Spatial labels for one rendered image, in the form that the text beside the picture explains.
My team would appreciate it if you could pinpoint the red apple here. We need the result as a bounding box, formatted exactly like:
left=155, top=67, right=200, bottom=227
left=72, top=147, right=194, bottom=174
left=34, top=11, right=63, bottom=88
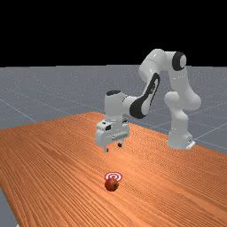
left=104, top=178, right=120, bottom=192

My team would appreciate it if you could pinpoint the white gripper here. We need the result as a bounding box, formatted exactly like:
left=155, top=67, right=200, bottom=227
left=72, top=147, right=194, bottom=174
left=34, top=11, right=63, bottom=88
left=95, top=118, right=130, bottom=153

